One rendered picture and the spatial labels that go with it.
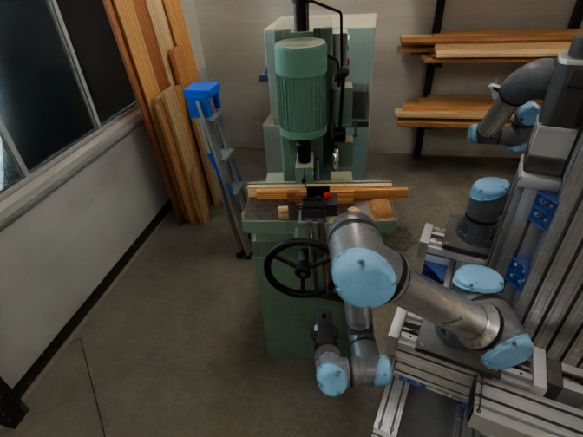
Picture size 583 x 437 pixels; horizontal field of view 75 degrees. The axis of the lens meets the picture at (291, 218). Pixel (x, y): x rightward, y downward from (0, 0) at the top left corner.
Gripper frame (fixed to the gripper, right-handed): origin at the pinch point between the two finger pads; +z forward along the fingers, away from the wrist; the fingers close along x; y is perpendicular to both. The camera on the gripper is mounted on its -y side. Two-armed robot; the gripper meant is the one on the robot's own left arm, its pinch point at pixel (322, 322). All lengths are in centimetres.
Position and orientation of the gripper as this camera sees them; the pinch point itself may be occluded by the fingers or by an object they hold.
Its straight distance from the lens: 134.4
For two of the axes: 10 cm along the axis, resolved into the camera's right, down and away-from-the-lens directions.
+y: 0.7, 9.9, 1.1
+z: 0.1, -1.1, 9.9
